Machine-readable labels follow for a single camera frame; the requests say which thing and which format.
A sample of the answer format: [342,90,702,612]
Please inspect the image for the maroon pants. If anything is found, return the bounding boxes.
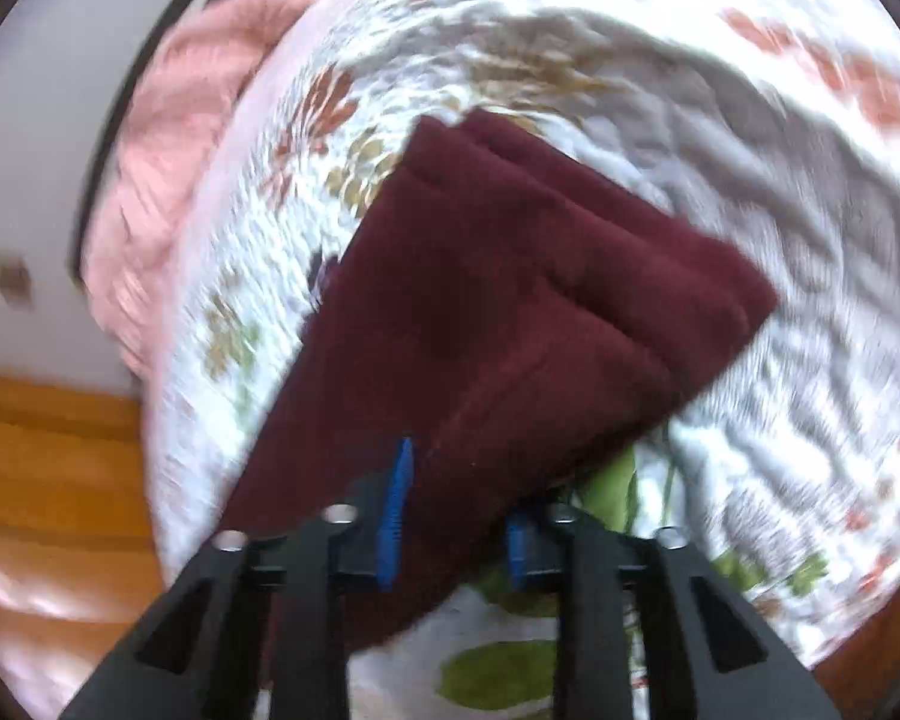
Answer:
[221,110,777,649]

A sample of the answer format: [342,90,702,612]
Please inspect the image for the wooden wardrobe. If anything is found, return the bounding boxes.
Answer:
[0,376,162,718]

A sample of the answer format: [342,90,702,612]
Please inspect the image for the pink crumpled blanket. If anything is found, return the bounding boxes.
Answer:
[80,0,317,380]

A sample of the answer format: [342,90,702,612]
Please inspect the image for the white floral quilt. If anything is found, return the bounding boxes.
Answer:
[148,0,900,718]

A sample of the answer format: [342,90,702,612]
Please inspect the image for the brown wall ornament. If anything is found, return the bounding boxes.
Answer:
[0,250,34,310]

